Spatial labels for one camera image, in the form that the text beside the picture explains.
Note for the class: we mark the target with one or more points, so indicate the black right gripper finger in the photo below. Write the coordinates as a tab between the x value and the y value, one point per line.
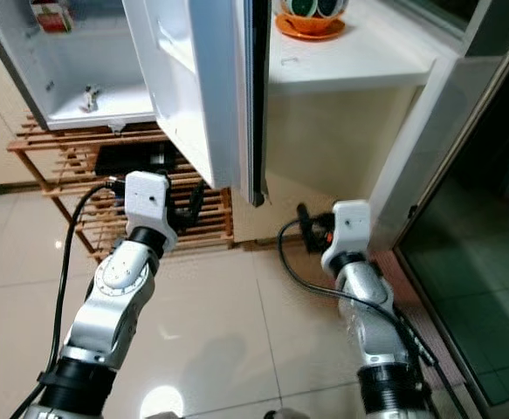
305	218

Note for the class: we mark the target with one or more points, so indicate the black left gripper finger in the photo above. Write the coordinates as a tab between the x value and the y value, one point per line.
199	197

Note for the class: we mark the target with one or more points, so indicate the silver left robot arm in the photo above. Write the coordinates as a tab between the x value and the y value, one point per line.
114	305

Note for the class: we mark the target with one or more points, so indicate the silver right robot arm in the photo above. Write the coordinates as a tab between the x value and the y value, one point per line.
372	314

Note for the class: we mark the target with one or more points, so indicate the white fridge compartment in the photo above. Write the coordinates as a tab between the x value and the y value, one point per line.
350	61

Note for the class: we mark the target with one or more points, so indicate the dark glass fridge door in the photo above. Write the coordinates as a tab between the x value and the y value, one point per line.
481	262

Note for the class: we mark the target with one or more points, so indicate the wooden slat rack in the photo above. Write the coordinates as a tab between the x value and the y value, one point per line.
215	236

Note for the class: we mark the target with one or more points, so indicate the flat black box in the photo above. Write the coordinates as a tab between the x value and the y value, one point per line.
114	157

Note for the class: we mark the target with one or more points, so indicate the small clear bottle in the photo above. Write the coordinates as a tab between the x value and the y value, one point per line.
90	100

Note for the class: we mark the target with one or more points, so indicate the orange bowl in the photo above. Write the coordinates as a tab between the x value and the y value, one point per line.
311	28

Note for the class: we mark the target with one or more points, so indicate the beige kitchen cabinet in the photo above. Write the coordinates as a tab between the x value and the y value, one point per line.
1	113

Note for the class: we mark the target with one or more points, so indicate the green round cup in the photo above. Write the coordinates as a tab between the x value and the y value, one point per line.
298	7
330	7

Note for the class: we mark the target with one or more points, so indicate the red white carton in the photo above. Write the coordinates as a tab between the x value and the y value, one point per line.
53	17

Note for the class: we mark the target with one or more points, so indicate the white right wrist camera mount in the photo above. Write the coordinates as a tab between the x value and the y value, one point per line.
348	225

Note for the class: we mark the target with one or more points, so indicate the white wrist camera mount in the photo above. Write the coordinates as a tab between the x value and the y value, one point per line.
348	225
147	196

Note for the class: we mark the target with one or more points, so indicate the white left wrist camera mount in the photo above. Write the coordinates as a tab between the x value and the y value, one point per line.
147	196

